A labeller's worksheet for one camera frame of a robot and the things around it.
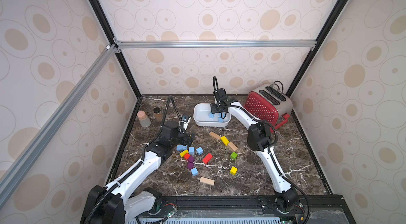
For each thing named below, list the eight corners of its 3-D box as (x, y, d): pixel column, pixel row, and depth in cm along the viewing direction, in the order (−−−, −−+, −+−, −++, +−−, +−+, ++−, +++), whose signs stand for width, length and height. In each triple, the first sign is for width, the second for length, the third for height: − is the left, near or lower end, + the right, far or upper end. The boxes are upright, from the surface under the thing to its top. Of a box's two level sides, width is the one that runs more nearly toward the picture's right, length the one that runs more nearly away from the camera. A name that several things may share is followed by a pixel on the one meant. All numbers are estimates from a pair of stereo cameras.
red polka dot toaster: (264, 134, 101) (275, 114, 85) (245, 110, 113) (251, 88, 97) (289, 123, 107) (304, 102, 90) (268, 101, 119) (278, 79, 103)
